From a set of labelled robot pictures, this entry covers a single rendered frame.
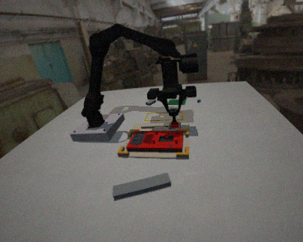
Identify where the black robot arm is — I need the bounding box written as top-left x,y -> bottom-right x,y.
81,24 -> 199,129

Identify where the green flat plate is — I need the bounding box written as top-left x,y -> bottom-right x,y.
168,99 -> 186,105

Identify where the black wheel with grey hub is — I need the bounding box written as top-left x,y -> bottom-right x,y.
169,108 -> 179,116

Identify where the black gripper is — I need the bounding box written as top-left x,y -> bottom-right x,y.
147,74 -> 197,112

